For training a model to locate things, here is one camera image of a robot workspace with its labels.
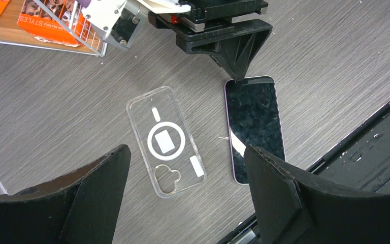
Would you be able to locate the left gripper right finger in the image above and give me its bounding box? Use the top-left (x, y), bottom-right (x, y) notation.
top-left (244, 146), bottom-right (390, 243)

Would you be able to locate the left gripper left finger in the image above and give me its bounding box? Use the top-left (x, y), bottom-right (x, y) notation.
top-left (0, 144), bottom-right (131, 243)

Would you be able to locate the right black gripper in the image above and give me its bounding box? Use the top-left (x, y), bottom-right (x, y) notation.
top-left (148, 0), bottom-right (273, 81)

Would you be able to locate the black phone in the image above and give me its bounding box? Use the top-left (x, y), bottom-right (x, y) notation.
top-left (224, 76), bottom-right (285, 185)

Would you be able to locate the clear phone case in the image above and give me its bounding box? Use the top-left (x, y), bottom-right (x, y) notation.
top-left (126, 86), bottom-right (207, 198)

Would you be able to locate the white wire shelf rack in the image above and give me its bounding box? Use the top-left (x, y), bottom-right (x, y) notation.
top-left (0, 0), bottom-right (108, 57)

